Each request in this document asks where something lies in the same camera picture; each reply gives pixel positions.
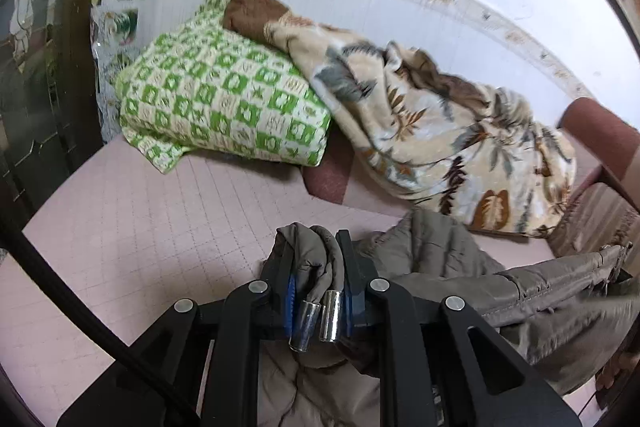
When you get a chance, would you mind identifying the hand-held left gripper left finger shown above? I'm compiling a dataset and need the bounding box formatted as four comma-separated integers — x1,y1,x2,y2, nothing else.
56,223,316,427

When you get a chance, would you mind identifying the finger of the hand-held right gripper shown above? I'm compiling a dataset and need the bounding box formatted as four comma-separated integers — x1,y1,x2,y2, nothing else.
602,274,636,298

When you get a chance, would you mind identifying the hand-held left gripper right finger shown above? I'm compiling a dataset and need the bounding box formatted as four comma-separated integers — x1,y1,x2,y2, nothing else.
336,229,583,427

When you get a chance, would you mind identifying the grey puffer jacket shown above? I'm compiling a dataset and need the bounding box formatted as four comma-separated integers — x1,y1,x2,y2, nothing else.
257,209,640,427

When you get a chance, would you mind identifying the person's right hand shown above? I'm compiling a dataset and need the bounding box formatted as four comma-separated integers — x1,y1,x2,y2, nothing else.
596,349,628,390

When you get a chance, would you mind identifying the striped floral cushion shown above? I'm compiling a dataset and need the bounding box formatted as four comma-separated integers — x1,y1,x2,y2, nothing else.
547,179,640,268

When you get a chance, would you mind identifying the pink quilted bed sheet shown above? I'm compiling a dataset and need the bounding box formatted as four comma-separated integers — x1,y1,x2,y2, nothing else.
0,127,556,427

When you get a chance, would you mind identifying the red-brown headboard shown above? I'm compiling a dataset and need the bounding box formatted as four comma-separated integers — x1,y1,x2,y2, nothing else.
557,97,640,198

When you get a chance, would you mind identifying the leaf print fleece blanket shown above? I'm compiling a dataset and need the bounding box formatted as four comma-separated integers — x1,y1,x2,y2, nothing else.
222,0,578,239

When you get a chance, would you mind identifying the green checkered pillow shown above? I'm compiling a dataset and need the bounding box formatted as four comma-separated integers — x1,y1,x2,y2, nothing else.
114,0,333,175

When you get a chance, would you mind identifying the black cable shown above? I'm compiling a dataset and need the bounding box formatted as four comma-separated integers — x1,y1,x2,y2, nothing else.
0,212,201,427

